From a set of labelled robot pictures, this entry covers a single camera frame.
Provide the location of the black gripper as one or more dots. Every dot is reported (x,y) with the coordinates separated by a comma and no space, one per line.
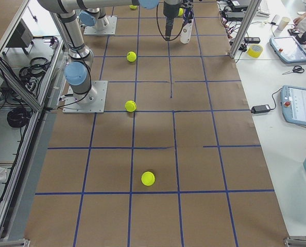
(168,10)

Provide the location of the white blue tennis ball can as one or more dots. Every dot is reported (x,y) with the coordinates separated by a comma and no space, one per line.
(187,27)

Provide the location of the yellow tennis ball right edge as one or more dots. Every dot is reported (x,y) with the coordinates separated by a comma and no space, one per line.
(180,13)

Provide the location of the tennis ball with black lettering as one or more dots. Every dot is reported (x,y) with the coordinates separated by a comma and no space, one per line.
(131,56)

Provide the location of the yellow tennis ball lower left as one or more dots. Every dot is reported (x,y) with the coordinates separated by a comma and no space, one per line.
(130,106)

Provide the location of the near yellow tennis ball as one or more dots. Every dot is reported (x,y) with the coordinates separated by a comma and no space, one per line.
(148,178)

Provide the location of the black remote device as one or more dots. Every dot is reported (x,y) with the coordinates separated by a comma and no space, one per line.
(252,40)

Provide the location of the yellow tape roll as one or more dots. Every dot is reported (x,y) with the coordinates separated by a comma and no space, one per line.
(255,50)

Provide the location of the paper cup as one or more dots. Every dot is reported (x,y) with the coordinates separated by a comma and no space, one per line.
(283,23)

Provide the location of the upper teach pendant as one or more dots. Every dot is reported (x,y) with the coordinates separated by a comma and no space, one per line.
(288,49)

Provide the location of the teach pendant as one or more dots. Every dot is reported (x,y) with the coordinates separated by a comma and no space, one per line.
(288,49)
(293,104)

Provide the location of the black power adapter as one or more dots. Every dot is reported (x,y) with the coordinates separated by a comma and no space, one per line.
(258,109)

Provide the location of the grey control box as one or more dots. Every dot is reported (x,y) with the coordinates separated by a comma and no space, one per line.
(21,37)

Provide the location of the lower teach pendant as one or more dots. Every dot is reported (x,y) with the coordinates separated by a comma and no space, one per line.
(293,104)

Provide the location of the aluminium frame post right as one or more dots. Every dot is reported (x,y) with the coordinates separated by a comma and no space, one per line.
(250,13)

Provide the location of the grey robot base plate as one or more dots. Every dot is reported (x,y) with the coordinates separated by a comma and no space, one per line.
(94,102)

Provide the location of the black handled scissors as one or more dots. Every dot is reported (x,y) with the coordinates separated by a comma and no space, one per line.
(296,69)

